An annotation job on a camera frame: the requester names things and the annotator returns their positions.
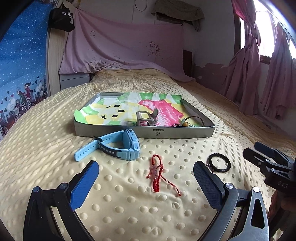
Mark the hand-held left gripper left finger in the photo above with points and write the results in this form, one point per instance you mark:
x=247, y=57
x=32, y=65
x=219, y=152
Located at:
x=84, y=183

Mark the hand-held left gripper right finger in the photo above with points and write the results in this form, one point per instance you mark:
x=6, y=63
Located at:
x=207, y=183

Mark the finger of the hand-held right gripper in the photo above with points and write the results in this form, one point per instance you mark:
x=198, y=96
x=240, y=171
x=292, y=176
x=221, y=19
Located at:
x=266, y=150
x=255, y=158

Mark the grey metal tray box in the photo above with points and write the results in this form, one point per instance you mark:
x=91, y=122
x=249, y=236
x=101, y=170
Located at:
x=115, y=131

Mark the person's right hand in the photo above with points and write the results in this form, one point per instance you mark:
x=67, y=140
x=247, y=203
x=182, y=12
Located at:
x=276, y=205

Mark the light blue wrist watch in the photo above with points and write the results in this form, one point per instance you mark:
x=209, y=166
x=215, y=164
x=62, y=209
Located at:
x=129, y=144

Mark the yellow dotted blanket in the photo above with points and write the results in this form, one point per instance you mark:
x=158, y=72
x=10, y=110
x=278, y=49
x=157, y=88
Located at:
x=138, y=208

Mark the pink curtain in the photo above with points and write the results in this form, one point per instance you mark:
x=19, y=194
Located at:
x=242, y=76
x=276, y=88

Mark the colourful drawn paper sheet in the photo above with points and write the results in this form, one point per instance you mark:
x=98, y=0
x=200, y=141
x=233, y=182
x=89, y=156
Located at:
x=108, y=111

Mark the grey bed headboard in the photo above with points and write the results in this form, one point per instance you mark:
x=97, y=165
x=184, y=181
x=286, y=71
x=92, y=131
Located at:
x=74, y=81

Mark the window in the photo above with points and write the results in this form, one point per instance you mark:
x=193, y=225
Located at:
x=266, y=34

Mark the dark brown board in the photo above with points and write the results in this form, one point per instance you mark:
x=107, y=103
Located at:
x=187, y=62

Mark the light wooden panel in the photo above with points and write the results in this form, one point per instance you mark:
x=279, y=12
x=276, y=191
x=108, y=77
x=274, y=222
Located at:
x=54, y=64

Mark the blue printed wardrobe cover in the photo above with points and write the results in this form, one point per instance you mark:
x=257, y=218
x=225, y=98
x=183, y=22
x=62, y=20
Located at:
x=20, y=58

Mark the pink hanging sheet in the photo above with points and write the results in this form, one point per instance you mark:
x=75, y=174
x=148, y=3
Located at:
x=120, y=44

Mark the black tote bag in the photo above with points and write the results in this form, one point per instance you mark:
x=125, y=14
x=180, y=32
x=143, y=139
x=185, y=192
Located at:
x=61, y=19

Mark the olive green cloth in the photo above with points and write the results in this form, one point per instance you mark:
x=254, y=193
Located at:
x=178, y=8

